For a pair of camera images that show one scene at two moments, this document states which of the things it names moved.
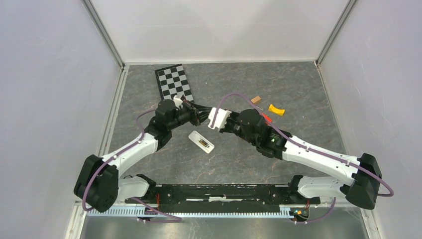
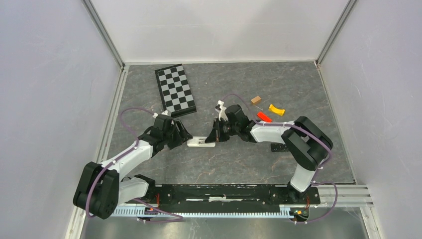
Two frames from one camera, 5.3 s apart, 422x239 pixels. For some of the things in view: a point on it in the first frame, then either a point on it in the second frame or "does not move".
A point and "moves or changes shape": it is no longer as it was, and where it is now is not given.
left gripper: x=194 y=110 to x=181 y=136
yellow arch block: x=277 y=111 does not move
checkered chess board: x=172 y=81 does not move
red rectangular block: x=267 y=118 does not move
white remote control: x=203 y=143 moves or changes shape
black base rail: x=222 y=197 does not move
